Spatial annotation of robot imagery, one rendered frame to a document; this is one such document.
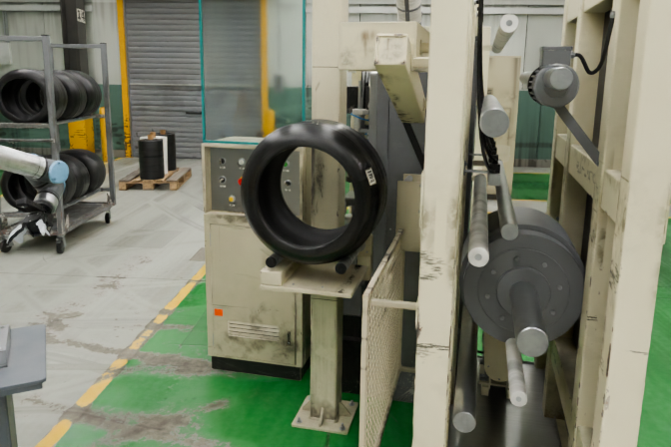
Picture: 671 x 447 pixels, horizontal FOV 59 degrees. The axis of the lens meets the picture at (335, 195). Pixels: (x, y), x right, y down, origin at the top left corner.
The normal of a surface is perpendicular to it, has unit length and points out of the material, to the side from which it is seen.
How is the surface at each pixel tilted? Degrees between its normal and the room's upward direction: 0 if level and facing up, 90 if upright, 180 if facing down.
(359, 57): 90
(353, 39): 90
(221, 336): 90
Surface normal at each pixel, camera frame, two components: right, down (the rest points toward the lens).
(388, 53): -0.22, -0.12
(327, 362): -0.24, 0.19
